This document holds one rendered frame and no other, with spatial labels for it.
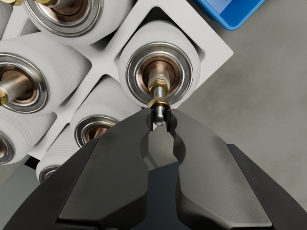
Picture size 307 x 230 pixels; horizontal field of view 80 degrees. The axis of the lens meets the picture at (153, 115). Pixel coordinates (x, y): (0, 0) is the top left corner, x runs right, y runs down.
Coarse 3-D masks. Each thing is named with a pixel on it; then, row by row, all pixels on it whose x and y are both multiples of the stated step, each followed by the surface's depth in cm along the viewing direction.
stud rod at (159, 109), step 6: (156, 90) 17; (162, 90) 17; (156, 96) 16; (162, 96) 15; (156, 108) 14; (162, 108) 14; (156, 114) 13; (162, 114) 13; (156, 120) 13; (162, 120) 13
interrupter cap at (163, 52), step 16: (144, 48) 19; (160, 48) 19; (176, 48) 19; (128, 64) 20; (144, 64) 20; (160, 64) 20; (176, 64) 20; (128, 80) 21; (144, 80) 21; (176, 80) 21; (192, 80) 21; (144, 96) 22; (176, 96) 22
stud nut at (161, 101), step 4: (152, 100) 14; (156, 100) 14; (160, 100) 14; (164, 100) 14; (168, 100) 14; (148, 104) 14; (152, 104) 14; (156, 104) 14; (160, 104) 14; (164, 104) 14; (168, 104) 14; (152, 108) 14; (168, 108) 14
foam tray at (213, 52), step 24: (144, 0) 23; (168, 0) 23; (24, 24) 25; (192, 24) 24; (96, 48) 27; (120, 48) 26; (216, 48) 26; (96, 72) 28; (72, 96) 30; (48, 144) 35
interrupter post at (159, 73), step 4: (156, 68) 20; (160, 68) 20; (152, 72) 20; (156, 72) 19; (160, 72) 19; (164, 72) 19; (152, 76) 18; (156, 76) 18; (160, 76) 18; (164, 76) 18; (168, 76) 19; (152, 80) 18; (164, 80) 18; (168, 80) 18; (148, 84) 18; (168, 84) 18; (148, 88) 18
